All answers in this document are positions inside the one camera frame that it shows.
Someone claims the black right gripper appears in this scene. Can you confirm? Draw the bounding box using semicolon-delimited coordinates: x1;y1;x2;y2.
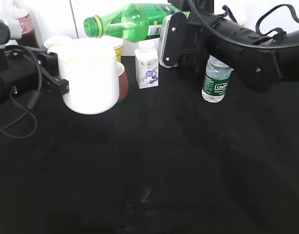
158;12;209;80

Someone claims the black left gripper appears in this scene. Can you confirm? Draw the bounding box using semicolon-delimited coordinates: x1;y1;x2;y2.
0;46;69;105

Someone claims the white mug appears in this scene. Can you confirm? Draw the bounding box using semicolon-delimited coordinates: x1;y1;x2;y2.
47;38;120;115

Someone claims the green soda bottle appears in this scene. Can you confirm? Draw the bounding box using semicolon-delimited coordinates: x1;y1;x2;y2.
83;3;181;42

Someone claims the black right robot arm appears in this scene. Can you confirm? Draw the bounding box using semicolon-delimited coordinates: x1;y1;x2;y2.
159;10;299;93

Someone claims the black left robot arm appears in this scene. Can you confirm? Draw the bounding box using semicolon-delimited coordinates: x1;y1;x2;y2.
0;15;69;110

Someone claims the yellow paper cup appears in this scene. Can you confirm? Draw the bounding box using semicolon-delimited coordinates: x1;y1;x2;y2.
111;38;123;62

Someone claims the cola bottle red label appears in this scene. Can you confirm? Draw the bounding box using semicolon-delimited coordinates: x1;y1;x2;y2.
2;0;39;48

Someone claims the grey mug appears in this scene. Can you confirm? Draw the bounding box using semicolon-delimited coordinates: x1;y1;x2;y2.
43;35;72;49

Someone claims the white milk carton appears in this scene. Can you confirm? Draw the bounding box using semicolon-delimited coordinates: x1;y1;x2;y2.
134;40;159;89

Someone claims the clear water bottle green label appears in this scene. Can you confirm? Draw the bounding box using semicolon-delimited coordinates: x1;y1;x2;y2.
201;56;234;103

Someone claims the red mug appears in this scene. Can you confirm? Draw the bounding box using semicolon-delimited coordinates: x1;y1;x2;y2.
117;62;129;102

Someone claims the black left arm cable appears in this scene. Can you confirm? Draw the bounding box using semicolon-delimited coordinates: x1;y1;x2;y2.
0;44;43;139

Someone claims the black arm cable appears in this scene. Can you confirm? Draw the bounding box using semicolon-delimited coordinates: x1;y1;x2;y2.
0;44;43;139
187;0;299;51

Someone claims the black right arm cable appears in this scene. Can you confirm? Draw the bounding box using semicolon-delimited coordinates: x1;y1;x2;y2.
187;0;299;51

